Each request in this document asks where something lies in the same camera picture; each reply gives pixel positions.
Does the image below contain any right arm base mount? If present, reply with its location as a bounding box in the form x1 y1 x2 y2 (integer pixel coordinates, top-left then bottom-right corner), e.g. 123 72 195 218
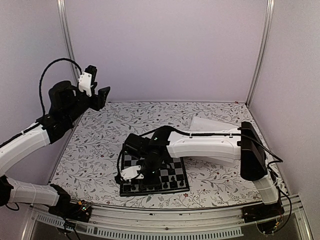
241 200 285 235

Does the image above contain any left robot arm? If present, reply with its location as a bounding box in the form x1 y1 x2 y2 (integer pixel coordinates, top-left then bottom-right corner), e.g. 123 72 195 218
0 80 111 217

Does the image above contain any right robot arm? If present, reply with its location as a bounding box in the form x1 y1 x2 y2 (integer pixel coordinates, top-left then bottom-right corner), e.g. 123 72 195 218
118 121 280 218

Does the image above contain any floral patterned table mat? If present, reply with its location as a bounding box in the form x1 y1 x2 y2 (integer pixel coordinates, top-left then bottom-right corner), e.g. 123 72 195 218
51 102 283 209

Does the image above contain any black rook chess piece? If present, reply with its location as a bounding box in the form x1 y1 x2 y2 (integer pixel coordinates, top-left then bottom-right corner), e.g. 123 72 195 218
179 180 185 187

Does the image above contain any white plastic tray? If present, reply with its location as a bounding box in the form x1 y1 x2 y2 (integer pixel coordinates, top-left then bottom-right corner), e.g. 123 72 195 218
189 116 239 133

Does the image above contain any left aluminium frame post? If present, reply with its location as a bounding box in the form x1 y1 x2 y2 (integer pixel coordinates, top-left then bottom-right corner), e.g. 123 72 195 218
56 0 82 81

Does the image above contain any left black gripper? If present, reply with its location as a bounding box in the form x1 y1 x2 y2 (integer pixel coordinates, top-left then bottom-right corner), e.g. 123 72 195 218
64 86 110 125

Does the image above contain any right aluminium frame post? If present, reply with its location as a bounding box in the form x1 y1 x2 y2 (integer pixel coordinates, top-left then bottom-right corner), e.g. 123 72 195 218
245 0 276 108

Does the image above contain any black white chessboard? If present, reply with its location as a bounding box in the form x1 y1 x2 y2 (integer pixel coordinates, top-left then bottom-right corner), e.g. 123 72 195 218
119 157 190 197

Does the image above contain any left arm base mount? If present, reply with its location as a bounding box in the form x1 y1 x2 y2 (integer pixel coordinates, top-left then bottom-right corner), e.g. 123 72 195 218
48 191 92 223

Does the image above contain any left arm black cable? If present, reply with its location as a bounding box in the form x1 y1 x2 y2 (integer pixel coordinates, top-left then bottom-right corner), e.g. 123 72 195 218
38 58 83 116

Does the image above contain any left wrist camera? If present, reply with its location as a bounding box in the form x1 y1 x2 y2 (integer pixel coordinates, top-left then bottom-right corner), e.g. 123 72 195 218
78 65 98 97

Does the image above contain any black rook corner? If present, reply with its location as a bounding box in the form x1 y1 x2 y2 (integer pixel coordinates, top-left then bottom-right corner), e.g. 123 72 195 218
123 185 131 192

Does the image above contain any aluminium frame post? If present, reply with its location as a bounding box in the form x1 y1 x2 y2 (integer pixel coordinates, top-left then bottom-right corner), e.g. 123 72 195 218
56 0 82 81
245 0 276 108

